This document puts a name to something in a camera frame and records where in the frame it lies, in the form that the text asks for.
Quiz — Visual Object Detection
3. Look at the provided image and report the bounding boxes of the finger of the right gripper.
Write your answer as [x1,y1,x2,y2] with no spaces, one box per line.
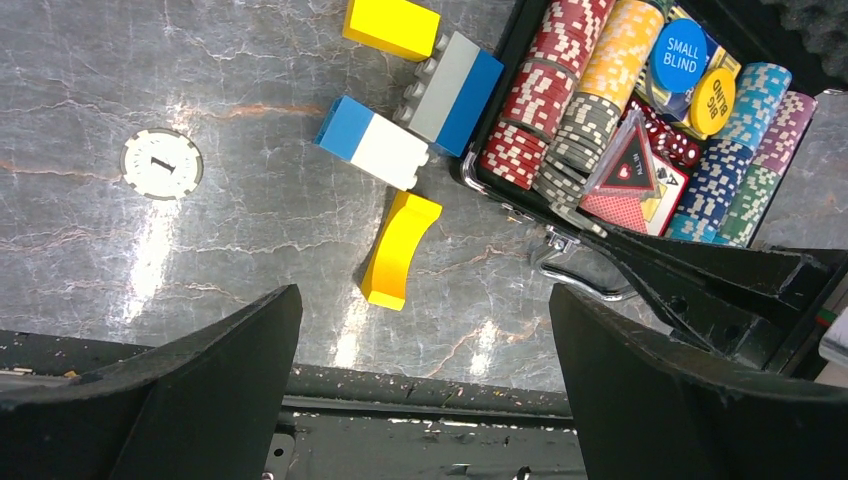
[578,225,847,371]

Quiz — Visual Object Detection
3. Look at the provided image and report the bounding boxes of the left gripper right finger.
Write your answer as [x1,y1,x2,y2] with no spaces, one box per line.
[549,284,847,479]

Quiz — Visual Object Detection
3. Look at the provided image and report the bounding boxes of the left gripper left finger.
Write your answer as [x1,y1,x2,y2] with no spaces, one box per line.
[1,285,302,479]

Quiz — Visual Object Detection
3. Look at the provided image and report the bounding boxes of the yellow round button chip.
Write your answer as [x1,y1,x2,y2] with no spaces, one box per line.
[689,68,736,136]

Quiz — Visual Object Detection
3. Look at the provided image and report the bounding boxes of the grey poker chip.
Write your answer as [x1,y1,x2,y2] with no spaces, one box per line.
[119,128,204,201]

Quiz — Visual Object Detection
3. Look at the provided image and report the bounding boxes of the blue round button chip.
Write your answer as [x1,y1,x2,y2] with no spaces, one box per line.
[649,18,707,93]

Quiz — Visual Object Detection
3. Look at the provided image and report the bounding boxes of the green purple chip row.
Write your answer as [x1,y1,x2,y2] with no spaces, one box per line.
[713,91,818,247]

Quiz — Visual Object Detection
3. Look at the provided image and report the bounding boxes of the blue chip row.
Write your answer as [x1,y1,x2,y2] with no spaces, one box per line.
[666,62,792,243]

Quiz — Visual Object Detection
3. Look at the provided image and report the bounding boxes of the red playing card deck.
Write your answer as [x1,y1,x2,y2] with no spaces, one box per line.
[580,154,689,236]

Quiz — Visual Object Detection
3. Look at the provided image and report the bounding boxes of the red dice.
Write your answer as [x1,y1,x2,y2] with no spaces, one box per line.
[627,97,701,169]

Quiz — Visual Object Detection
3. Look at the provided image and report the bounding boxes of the black poker case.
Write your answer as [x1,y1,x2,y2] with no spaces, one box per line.
[450,0,848,303]

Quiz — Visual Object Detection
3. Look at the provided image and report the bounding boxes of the yellow long block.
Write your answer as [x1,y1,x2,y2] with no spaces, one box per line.
[360,191,443,311]

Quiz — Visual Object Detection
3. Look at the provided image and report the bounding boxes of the yellow chip row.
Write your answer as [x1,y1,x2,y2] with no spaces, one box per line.
[535,1,667,205]

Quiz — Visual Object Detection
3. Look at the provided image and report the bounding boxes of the white blue block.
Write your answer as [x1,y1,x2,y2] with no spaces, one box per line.
[314,95,430,191]

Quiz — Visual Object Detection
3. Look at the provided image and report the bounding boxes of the red chip row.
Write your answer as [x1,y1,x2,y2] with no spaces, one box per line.
[479,0,614,190]

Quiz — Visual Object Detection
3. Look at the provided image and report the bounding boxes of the blue grey block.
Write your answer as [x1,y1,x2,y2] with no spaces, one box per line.
[392,32,504,157]

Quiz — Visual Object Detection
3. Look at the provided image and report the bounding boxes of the yellow small block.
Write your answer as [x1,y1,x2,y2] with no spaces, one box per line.
[343,0,441,62]

